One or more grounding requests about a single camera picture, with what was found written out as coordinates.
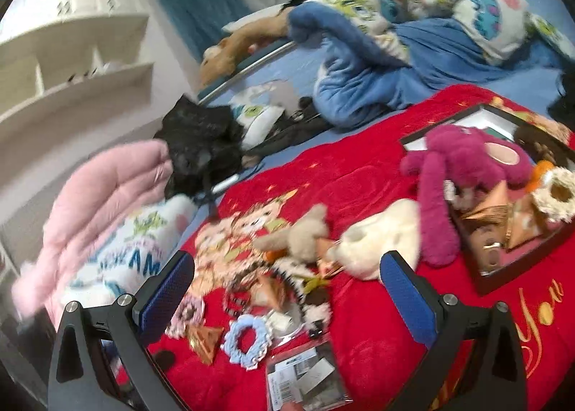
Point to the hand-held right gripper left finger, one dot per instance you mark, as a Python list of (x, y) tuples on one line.
[(166, 289)]

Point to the teal curtain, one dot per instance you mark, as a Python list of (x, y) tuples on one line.
[(202, 2)]

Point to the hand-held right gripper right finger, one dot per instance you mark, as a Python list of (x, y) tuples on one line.
[(404, 289)]

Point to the magenta plush bear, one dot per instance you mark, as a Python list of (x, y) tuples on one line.
[(453, 159)]

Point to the pink crochet scrunchie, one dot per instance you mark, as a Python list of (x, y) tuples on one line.
[(188, 314)]

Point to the white wall shelf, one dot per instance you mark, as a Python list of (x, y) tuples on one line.
[(67, 92)]

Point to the blue crochet scrunchie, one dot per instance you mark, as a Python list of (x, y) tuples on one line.
[(258, 325)]

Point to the brown plush toy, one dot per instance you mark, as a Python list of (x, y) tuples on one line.
[(224, 56)]

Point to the clear barcode plastic bag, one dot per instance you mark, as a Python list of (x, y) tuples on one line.
[(305, 375)]

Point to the black cloth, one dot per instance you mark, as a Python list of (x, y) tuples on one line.
[(564, 101)]

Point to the large white printed pillow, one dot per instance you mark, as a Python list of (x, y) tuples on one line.
[(134, 249)]

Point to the brown white lace scrunchie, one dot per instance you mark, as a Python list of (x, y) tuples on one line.
[(543, 204)]

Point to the red printed blanket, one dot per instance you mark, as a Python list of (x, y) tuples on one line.
[(368, 168)]

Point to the blue printed fleece blanket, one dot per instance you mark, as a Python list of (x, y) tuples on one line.
[(359, 78)]

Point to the gold pyramid packet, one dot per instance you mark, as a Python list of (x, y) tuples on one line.
[(487, 206), (525, 222)]

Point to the small white printed pillow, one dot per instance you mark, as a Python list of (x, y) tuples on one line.
[(256, 116)]

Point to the pink quilt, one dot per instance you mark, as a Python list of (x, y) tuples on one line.
[(90, 213)]

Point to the white plush toy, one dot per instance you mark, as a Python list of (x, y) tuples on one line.
[(382, 231)]

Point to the black puffy jacket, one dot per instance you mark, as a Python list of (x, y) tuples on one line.
[(197, 132)]

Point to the silver tube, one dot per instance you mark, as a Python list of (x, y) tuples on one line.
[(224, 184)]

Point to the black box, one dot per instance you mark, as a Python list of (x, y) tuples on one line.
[(494, 283)]

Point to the gold triangular hair clip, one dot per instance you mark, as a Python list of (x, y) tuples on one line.
[(204, 341)]

